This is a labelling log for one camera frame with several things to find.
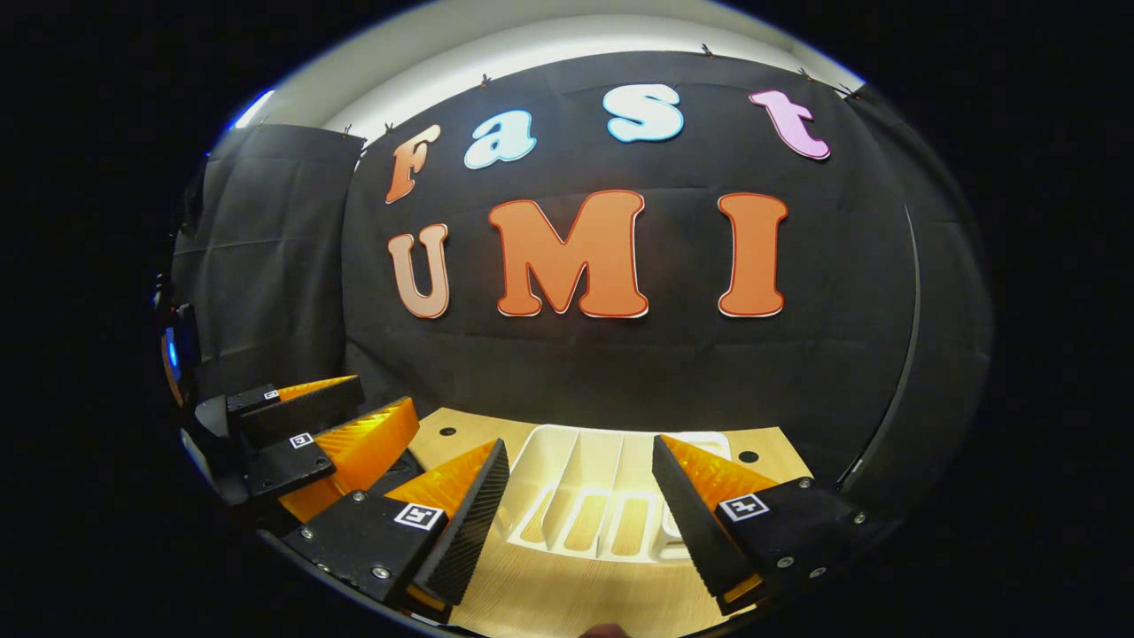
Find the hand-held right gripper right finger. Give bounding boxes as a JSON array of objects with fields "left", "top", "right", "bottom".
[{"left": 651, "top": 434, "right": 874, "bottom": 617}]

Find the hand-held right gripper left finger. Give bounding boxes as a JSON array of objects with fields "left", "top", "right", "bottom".
[{"left": 282, "top": 439, "right": 512, "bottom": 614}]

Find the cream white bookshelf rack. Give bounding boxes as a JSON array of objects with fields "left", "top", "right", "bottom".
[{"left": 505, "top": 424, "right": 736, "bottom": 565}]

